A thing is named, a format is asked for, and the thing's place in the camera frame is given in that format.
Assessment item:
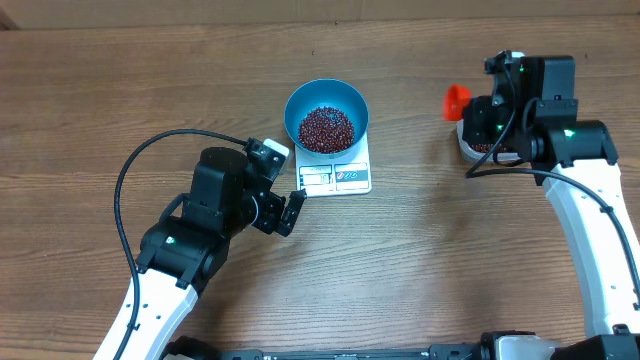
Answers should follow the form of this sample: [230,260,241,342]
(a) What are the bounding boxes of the clear plastic food container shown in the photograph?
[456,120,519,163]

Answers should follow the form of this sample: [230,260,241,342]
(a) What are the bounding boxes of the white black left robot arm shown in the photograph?
[95,139,306,359]

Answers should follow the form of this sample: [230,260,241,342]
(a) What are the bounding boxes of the teal plastic bowl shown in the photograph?
[284,78,370,158]

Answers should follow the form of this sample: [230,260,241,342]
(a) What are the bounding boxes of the white digital kitchen scale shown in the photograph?
[295,134,372,198]

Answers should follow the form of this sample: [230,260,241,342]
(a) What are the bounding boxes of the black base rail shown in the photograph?
[160,336,495,360]

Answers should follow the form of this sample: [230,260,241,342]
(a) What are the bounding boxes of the red beans in bowl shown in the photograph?
[298,106,355,154]

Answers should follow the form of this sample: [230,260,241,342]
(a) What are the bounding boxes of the red adzuki beans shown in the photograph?
[470,144,510,153]

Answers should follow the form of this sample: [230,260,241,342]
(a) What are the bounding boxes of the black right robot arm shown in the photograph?
[443,50,639,359]

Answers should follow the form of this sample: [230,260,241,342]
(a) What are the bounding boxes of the red scoop blue handle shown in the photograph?
[442,84,472,121]

